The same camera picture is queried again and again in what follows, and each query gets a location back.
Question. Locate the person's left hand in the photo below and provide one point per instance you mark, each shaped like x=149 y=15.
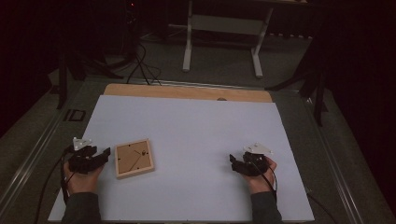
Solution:
x=82 y=183

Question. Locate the white metal stand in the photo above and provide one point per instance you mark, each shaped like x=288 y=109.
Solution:
x=225 y=25

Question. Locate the black floor plate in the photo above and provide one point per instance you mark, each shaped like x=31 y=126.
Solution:
x=74 y=115

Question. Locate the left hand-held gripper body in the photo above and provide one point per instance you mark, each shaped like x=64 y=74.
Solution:
x=81 y=160

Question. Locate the person's right hand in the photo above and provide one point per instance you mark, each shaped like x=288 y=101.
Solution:
x=260 y=184

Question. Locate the black tripod stand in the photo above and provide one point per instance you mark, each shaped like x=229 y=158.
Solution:
x=313 y=84
x=77 y=67

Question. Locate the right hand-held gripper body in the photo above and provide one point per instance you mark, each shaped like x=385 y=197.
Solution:
x=257 y=163

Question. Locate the wooden picture frame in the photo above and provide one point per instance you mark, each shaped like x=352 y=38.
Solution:
x=134 y=158

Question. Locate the dark equipment stand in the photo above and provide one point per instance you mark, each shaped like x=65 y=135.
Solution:
x=130 y=28

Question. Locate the white table sheet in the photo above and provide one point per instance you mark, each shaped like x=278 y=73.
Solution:
x=193 y=130

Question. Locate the metal floor rail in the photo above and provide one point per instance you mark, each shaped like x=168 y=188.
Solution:
x=28 y=163
x=337 y=168
x=218 y=84

